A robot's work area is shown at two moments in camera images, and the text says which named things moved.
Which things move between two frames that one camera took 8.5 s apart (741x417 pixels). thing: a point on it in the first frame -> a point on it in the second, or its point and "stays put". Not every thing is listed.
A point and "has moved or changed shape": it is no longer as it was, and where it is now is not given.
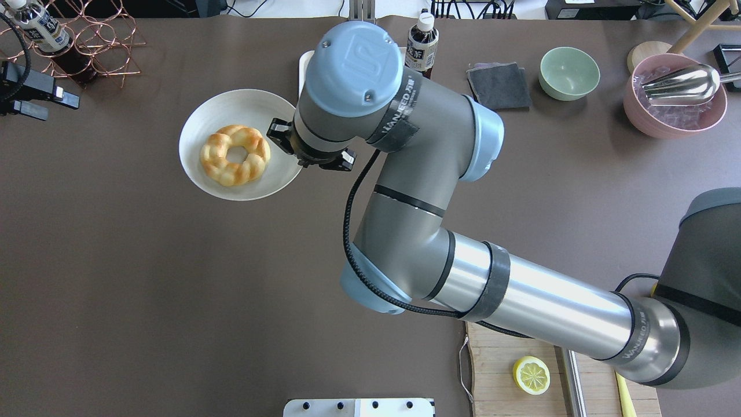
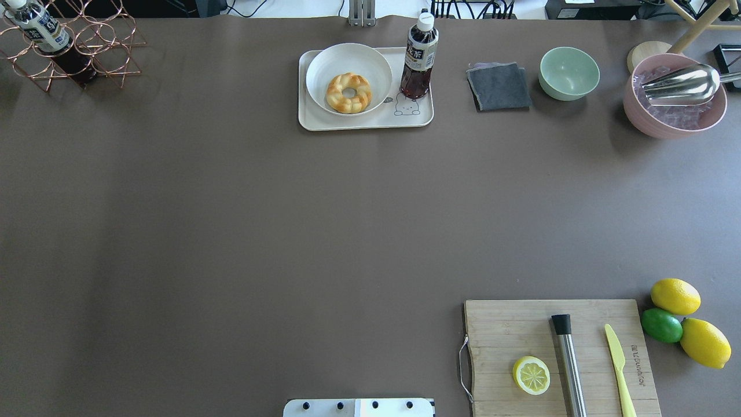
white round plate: (251, 109) has moved or changed shape
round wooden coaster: (643, 50) stays put
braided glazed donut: (220, 169) has moved or changed shape
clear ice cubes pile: (682, 117) stays put
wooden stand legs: (704, 22) stays put
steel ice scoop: (691, 86) stays put
